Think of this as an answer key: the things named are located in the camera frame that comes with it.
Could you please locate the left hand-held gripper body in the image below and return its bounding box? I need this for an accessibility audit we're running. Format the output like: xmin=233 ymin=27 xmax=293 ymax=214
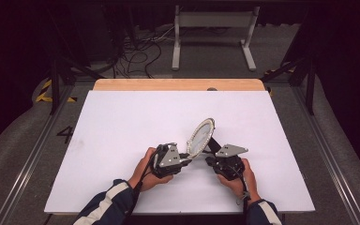
xmin=151 ymin=142 xmax=193 ymax=179

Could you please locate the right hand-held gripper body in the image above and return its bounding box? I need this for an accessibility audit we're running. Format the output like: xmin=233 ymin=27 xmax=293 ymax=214
xmin=211 ymin=143 xmax=249 ymax=182

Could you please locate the oval silver-rimmed mirror black stand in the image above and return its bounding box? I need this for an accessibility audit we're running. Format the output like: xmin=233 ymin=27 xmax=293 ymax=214
xmin=186 ymin=117 xmax=223 ymax=159

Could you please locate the person's right hand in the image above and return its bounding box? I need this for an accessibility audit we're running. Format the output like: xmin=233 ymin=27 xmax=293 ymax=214
xmin=217 ymin=157 xmax=262 ymax=205

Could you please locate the person's left hand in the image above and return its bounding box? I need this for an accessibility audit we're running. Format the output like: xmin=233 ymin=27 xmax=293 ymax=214
xmin=127 ymin=147 xmax=174 ymax=192

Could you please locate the white board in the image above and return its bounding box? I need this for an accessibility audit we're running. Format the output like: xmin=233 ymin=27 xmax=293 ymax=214
xmin=44 ymin=90 xmax=316 ymax=216

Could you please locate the wooden table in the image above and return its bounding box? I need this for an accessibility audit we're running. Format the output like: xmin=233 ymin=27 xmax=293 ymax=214
xmin=92 ymin=78 xmax=266 ymax=92

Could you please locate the black metal stand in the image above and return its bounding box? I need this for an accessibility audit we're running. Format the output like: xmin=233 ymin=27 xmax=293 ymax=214
xmin=46 ymin=6 xmax=107 ymax=116
xmin=260 ymin=6 xmax=320 ymax=116

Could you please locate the right hand-held gripper cable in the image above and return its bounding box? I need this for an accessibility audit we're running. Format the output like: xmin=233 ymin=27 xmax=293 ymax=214
xmin=228 ymin=164 xmax=253 ymax=207

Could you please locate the hand-held gripper cable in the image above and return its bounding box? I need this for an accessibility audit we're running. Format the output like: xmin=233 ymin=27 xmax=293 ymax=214
xmin=228 ymin=164 xmax=253 ymax=207
xmin=127 ymin=148 xmax=160 ymax=218

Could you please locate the left hand-held gripper cable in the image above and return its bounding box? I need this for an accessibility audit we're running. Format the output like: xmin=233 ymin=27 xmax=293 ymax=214
xmin=127 ymin=148 xmax=160 ymax=218

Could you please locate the aluminium floor rail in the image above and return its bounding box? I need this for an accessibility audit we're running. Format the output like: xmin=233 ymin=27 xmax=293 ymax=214
xmin=0 ymin=83 xmax=76 ymax=225
xmin=290 ymin=83 xmax=360 ymax=225

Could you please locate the tangle of black floor cables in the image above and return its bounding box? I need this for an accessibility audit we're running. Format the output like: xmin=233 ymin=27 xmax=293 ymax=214
xmin=111 ymin=26 xmax=176 ymax=80

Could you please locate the white metal desk frame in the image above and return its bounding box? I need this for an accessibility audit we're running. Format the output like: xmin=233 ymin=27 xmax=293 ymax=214
xmin=171 ymin=4 xmax=262 ymax=72

